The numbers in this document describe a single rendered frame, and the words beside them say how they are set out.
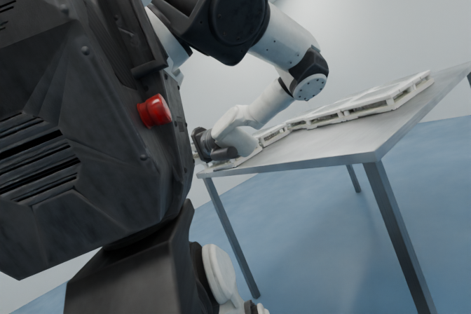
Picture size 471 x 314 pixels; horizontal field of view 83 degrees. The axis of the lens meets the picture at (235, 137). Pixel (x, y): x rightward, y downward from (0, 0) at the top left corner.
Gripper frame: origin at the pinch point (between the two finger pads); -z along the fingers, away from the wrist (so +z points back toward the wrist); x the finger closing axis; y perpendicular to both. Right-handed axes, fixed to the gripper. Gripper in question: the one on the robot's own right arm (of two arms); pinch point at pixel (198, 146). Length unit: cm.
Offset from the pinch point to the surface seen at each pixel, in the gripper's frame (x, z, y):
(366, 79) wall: 27, -143, 388
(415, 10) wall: -39, -50, 379
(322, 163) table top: 20.4, 26.5, 26.3
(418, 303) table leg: 69, 41, 28
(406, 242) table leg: 49, 43, 30
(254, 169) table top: 20.5, -8.6, 24.5
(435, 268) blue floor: 106, 19, 86
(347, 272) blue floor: 106, -19, 66
